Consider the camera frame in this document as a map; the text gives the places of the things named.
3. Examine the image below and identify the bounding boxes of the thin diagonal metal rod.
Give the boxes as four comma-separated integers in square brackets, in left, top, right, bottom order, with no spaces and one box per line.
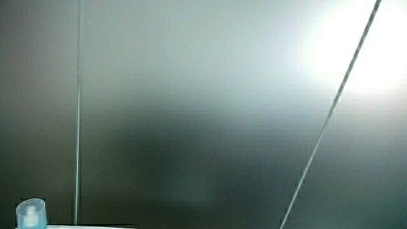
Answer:
[279,0,383,229]

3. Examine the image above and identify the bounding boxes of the clear blue bottle cap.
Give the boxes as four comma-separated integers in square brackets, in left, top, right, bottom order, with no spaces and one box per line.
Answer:
[15,198,48,229]

